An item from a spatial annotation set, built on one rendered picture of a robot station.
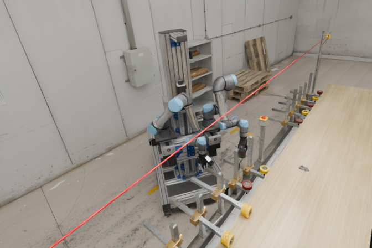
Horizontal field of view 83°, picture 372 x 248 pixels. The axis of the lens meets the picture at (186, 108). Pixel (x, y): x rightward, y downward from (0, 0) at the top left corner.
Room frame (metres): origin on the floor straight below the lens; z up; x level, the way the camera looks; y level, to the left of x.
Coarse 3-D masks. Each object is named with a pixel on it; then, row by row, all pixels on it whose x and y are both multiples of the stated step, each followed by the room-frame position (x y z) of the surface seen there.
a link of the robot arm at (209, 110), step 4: (208, 104) 2.06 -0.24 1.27; (212, 104) 2.04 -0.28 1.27; (204, 108) 1.99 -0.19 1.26; (208, 108) 1.97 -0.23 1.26; (212, 108) 1.98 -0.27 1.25; (204, 112) 1.98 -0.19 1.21; (208, 112) 1.96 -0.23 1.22; (212, 112) 1.97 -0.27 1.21; (216, 112) 1.99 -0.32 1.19; (204, 116) 1.99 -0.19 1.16; (208, 116) 1.96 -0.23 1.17; (212, 116) 1.98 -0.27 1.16
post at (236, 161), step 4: (236, 148) 1.37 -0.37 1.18; (236, 152) 1.35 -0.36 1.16; (236, 156) 1.35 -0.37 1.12; (236, 160) 1.35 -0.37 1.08; (236, 164) 1.35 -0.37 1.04; (236, 168) 1.34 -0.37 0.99; (236, 172) 1.34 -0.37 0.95; (236, 176) 1.34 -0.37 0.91; (236, 188) 1.34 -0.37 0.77; (236, 192) 1.34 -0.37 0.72
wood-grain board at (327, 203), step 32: (320, 96) 2.69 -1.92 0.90; (352, 96) 2.59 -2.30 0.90; (320, 128) 1.91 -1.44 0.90; (352, 128) 1.85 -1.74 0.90; (288, 160) 1.48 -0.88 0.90; (320, 160) 1.44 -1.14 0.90; (352, 160) 1.40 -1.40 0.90; (256, 192) 1.17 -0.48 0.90; (288, 192) 1.13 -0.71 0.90; (320, 192) 1.10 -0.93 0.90; (352, 192) 1.07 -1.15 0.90; (256, 224) 0.91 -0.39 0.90; (288, 224) 0.88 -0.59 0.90; (320, 224) 0.86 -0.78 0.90; (352, 224) 0.84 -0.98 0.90
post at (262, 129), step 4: (260, 128) 1.73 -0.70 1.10; (264, 128) 1.71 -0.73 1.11; (260, 132) 1.73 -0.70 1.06; (264, 132) 1.72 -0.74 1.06; (260, 136) 1.73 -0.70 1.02; (264, 136) 1.73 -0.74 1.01; (260, 140) 1.73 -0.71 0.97; (264, 140) 1.73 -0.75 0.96; (260, 144) 1.72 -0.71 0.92; (260, 148) 1.72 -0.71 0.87; (260, 152) 1.72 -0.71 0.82; (260, 156) 1.72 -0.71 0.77; (260, 160) 1.72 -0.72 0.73
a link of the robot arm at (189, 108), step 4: (188, 96) 1.72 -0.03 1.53; (188, 100) 1.70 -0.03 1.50; (188, 104) 1.72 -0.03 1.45; (192, 104) 1.74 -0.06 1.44; (188, 108) 1.72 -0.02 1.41; (192, 108) 1.73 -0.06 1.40; (188, 112) 1.72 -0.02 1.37; (192, 112) 1.72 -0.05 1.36; (188, 116) 1.72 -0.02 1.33; (192, 116) 1.71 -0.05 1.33; (192, 120) 1.70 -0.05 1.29; (196, 120) 1.72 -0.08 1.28; (192, 124) 1.70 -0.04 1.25; (196, 124) 1.70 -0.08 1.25; (192, 128) 1.71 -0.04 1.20; (196, 128) 1.69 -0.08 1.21; (196, 132) 1.69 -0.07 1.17; (200, 136) 1.69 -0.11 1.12
